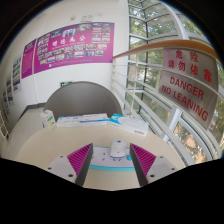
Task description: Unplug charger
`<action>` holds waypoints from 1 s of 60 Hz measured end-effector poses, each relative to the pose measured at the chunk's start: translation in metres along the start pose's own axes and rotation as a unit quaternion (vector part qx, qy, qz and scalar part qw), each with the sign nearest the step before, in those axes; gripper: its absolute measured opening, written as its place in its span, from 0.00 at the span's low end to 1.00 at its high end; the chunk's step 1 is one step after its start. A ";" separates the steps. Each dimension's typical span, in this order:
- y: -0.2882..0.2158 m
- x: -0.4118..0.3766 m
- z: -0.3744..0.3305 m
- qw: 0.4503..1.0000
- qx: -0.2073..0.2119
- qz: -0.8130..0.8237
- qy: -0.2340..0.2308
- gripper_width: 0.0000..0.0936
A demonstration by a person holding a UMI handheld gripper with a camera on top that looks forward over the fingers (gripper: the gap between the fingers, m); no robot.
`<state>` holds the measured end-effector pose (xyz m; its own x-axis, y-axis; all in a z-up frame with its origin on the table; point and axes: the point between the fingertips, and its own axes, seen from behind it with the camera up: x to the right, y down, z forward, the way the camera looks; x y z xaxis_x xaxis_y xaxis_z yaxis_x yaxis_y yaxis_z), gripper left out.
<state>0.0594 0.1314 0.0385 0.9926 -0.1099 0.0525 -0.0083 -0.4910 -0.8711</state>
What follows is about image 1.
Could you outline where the white photo wall board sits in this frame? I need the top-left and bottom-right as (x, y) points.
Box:
(11, 54), (24, 94)
(4, 73), (14, 106)

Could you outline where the grey round-backed chair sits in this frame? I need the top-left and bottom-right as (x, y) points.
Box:
(43, 81), (124, 123)

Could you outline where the long flat white-blue box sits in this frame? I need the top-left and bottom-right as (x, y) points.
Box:
(55, 113), (109, 129)

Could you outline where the white-framed glass window wall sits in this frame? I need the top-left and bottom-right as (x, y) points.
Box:
(128, 0), (224, 158)

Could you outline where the white stair railing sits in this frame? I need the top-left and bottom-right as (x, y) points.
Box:
(0, 109), (10, 140)

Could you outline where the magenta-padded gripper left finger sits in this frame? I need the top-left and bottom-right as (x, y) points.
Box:
(44, 142), (95, 187)

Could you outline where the small white and green box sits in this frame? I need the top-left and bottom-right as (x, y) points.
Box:
(39, 109), (57, 132)

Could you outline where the large magenta photo poster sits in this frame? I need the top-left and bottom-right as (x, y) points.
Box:
(33, 21), (116, 75)

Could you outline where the white railing with wooden handrail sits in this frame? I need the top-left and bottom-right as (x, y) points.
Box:
(111, 39), (224, 166)

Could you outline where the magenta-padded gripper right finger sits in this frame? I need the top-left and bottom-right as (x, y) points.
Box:
(129, 142), (179, 187)

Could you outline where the narrow magenta text poster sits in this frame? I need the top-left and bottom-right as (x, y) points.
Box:
(21, 39), (37, 80)

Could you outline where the metal warning sign red lettering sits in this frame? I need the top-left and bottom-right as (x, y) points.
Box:
(158, 47), (219, 130)

